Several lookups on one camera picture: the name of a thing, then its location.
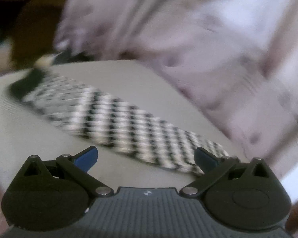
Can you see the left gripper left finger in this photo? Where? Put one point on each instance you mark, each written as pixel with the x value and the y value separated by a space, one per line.
pixel 49 195

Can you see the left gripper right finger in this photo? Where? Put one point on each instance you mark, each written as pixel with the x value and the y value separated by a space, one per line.
pixel 243 196

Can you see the black white knitted garment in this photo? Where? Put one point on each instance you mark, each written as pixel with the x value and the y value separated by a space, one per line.
pixel 82 110

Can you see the beige textured seat cushion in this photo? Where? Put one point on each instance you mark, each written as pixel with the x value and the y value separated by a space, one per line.
pixel 131 212

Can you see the floral pink curtain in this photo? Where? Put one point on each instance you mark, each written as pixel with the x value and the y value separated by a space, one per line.
pixel 236 60

